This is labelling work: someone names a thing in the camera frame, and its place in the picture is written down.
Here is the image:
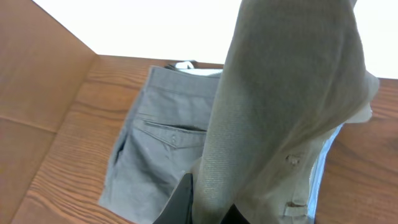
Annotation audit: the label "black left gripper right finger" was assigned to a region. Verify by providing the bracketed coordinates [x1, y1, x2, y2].
[220, 204, 250, 224]

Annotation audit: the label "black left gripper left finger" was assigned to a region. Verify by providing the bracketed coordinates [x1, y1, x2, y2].
[153, 173, 193, 224]

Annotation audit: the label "khaki beige shorts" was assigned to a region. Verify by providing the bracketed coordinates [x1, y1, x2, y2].
[192, 0, 379, 224]

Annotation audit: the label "folded grey shorts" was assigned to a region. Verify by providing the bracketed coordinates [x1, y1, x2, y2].
[98, 67, 222, 223]

